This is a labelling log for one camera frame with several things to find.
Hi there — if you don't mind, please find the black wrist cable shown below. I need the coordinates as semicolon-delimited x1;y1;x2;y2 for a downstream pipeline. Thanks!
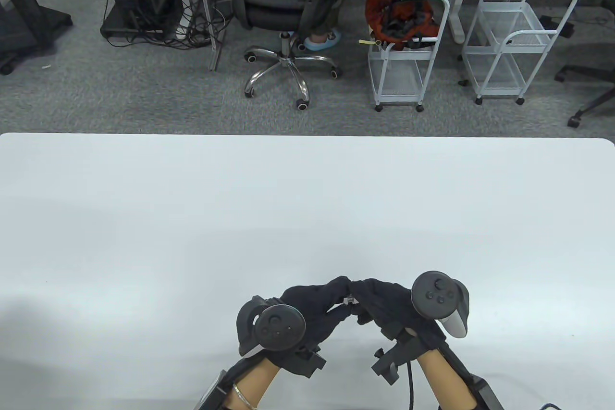
405;363;416;410

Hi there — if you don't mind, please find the black power adapter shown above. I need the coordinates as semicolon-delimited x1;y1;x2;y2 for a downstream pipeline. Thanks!
538;15;576;39

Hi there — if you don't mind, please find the black wrist bracket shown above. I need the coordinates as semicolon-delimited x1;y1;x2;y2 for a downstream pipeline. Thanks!
286;345;327;378
371;331;418;385

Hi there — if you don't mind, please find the person's left forearm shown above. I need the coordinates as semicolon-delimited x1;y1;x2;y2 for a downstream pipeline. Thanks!
226;358;282;410

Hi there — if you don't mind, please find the person's right hand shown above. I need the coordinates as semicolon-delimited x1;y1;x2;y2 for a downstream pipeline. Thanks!
349;278;448;354

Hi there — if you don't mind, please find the white wire cart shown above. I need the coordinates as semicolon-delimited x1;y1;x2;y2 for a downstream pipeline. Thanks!
368;0;451;113
461;0;579;106

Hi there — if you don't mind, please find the black chair base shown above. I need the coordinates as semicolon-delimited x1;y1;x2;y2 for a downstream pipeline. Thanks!
554;64;615;128

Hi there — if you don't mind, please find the person's left hand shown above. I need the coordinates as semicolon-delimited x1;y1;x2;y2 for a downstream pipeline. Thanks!
264;276;358;365

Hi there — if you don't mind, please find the orange bag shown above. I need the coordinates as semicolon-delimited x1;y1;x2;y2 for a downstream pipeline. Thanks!
365;0;441;51

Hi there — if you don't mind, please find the black monitor stand base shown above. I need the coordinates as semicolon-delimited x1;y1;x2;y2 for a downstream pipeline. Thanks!
0;0;74;76

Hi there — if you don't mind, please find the black tracking controller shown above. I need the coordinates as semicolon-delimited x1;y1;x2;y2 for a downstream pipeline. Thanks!
411;271;470;338
235;296;307;358

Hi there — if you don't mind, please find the aluminium frame post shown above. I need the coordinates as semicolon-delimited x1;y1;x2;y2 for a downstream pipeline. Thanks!
190;0;224;72

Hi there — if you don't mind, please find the person's right forearm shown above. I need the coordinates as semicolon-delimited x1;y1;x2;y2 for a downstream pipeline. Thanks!
417;350;474;410

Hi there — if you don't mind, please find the silver bracelet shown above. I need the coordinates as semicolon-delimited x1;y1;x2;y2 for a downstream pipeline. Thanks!
232;384;258;410

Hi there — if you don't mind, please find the black wrist camera unit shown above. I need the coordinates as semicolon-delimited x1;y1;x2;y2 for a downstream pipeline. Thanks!
195;358;262;410
435;345;504;410

